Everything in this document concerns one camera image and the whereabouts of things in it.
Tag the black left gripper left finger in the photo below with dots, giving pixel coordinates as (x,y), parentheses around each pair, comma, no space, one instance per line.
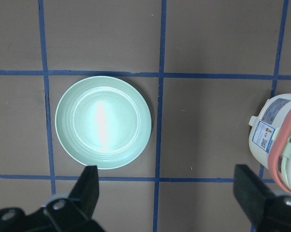
(72,213)

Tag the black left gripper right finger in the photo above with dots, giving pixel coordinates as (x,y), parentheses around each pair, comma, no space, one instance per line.
(266,211)

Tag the white rice cooker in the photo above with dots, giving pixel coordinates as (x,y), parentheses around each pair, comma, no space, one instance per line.
(270,139)

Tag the left green plate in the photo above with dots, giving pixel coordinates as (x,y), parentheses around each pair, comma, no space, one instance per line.
(103,121)

